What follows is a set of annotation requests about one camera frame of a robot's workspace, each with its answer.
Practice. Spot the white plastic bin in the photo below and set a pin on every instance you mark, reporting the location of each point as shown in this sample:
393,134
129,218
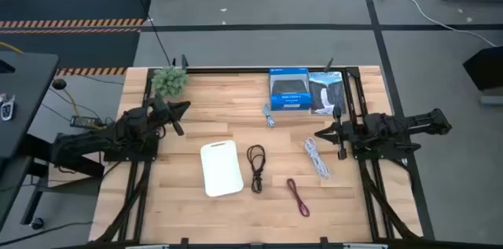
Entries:
222,170

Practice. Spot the white key fob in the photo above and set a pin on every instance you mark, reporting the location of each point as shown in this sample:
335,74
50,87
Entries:
7,108

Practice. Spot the black aluminium table frame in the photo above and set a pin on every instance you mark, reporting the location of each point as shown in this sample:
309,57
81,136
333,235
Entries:
236,70

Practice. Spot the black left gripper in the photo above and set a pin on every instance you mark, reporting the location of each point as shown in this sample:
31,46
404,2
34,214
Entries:
167,113

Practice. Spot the blue product box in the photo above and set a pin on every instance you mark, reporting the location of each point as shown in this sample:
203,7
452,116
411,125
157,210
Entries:
290,88

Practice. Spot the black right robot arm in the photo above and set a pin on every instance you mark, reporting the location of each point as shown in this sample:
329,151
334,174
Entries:
385,127

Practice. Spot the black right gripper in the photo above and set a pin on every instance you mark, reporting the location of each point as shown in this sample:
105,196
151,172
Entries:
342,133

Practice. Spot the green artificial plant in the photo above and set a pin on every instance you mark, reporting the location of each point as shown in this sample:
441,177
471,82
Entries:
169,82

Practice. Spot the black desk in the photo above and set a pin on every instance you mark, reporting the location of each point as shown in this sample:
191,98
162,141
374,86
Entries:
23,96

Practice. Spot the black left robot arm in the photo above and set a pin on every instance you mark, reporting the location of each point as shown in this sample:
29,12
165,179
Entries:
118,135

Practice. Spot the black hazard-striped floor mat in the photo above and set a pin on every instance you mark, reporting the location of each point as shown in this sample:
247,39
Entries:
67,48
74,3

